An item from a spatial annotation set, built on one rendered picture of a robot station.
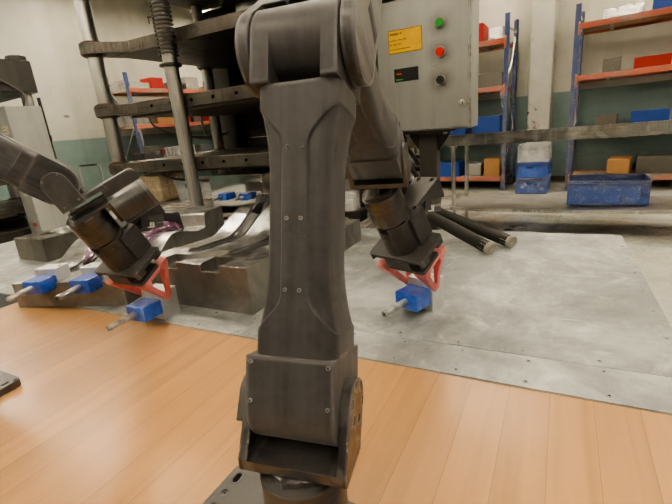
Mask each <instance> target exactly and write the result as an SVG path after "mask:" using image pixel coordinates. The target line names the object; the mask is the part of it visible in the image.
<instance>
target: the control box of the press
mask: <svg viewBox="0 0 672 504"><path fill-rule="evenodd" d="M377 55H378V73H379V78H380V82H381V86H382V89H383V93H384V96H385V98H386V101H387V103H388V105H389V107H390V109H391V111H392V112H393V113H394V114H395V115H396V117H397V119H398V121H400V123H401V128H402V132H403V136H404V141H405V142H407V137H410V138H411V140H412V141H413V142H414V144H415V145H416V147H417V148H418V149H419V157H420V175H419V174H418V172H417V171H416V169H415V168H414V166H413V165H412V164H411V173H412V174H413V176H414V177H439V180H440V149H441V147H442V145H443V144H444V142H445V141H446V139H447V138H448V136H449V134H450V133H451V132H453V131H454V130H456V129H457V128H469V127H474V126H477V125H478V63H479V0H396V1H392V2H388V3H383V4H381V14H380V24H379V34H378V44H377Z"/></svg>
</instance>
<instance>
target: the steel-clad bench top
mask: <svg viewBox="0 0 672 504"><path fill-rule="evenodd" d="M432 232H434V233H440V234H441V236H442V239H443V243H442V244H441V245H444V246H445V248H446V251H445V254H444V258H443V262H442V266H441V271H440V275H444V305H443V306H441V307H439V308H438V309H436V310H435V311H433V312H432V311H429V310H425V309H421V310H420V311H418V312H414V311H411V310H407V309H404V308H402V309H400V310H398V311H396V312H395V313H393V314H391V315H389V316H388V317H383V316H382V314H381V312H382V310H384V309H386V308H388V307H389V306H391V305H393V304H395V303H396V296H395V292H396V291H397V290H399V289H401V288H403V287H405V286H406V284H405V283H403V282H402V281H400V280H398V279H397V278H395V277H393V276H391V275H390V274H388V273H386V272H384V271H382V270H381V269H379V268H378V267H377V263H378V262H379V260H380V259H381V258H378V257H376V258H375V259H373V258H372V256H371V254H370V251H371V250H372V248H373V247H374V246H375V245H376V243H377V242H378V241H379V239H380V238H381V237H380V235H379V233H378V231H377V229H376V228H361V240H360V241H359V242H357V243H356V244H354V245H353V246H352V247H350V248H349V249H347V250H346V251H344V268H345V285H346V293H347V300H348V306H349V312H350V316H351V321H352V323H353V325H354V344H357V345H358V358H359V359H365V360H370V361H376V362H381V363H387V364H392V365H398V366H403V367H409V368H414V369H420V370H425V371H431V372H437V373H442V374H448V375H453V376H459V377H464V378H470V379H475V380H481V381H486V382H492V383H497V384H503V385H508V386H514V387H519V388H525V389H530V390H536V391H541V392H547V393H552V394H558V395H563V396H569V397H574V398H580V399H586V400H591V401H597V402H602V403H608V404H613V405H619V406H624V407H630V408H635V409H641V410H646V411H652V412H657V413H663V414H668V415H672V327H671V325H670V323H669V321H668V320H667V318H666V316H665V314H664V312H663V310H662V309H661V307H660V305H659V303H658V301H657V300H656V298H655V296H654V294H653V292H652V290H651V289H650V287H649V285H648V283H647V281H646V279H645V278H644V276H643V274H642V272H641V270H640V268H639V267H638V265H637V263H636V261H635V259H634V258H633V256H632V254H631V252H630V250H629V248H628V247H627V245H626V243H625V241H624V239H623V237H622V236H621V235H598V234H562V233H527V232H505V233H507V234H510V235H512V236H515V237H516V238H517V243H516V245H515V246H514V247H513V248H508V247H506V246H504V245H501V244H499V243H496V242H494V241H492V240H489V239H487V238H485V239H487V240H489V241H491V242H492V243H494V244H496V250H495V251H494V253H493V254H490V255H487V254H485V253H483V252H482V251H480V250H478V249H476V248H475V247H473V246H471V245H469V244H467V243H466V242H464V241H462V240H460V239H459V238H457V237H455V236H453V235H451V234H450V233H448V232H446V231H444V230H432ZM60 259H61V258H60ZM60 259H57V260H53V261H50V262H43V261H33V260H24V259H20V256H19V253H18V250H17V247H16V244H15V241H10V242H6V243H2V244H0V294H3V295H9V296H10V295H13V294H14V290H13V287H12V283H15V282H17V281H19V280H22V279H24V278H27V277H29V276H31V275H34V274H36V273H35V269H37V268H39V267H42V266H44V265H47V264H56V263H58V261H59V260H60ZM179 306H180V311H181V312H179V313H177V314H175V315H174V316H172V317H170V318H168V319H167V320H165V319H159V318H153V319H151V320H150V321H155V322H161V323H166V324H172V325H177V326H183V327H188V328H194V329H199V330H205V331H210V332H216V333H221V334H227V335H232V336H238V337H243V338H249V339H254V340H258V328H259V327H260V325H261V321H262V316H263V312H264V308H263V309H261V310H260V311H258V312H257V313H256V314H254V315H249V314H242V313H235V312H229V311H222V310H215V309H209V308H202V307H195V306H188V305H182V304H179Z"/></svg>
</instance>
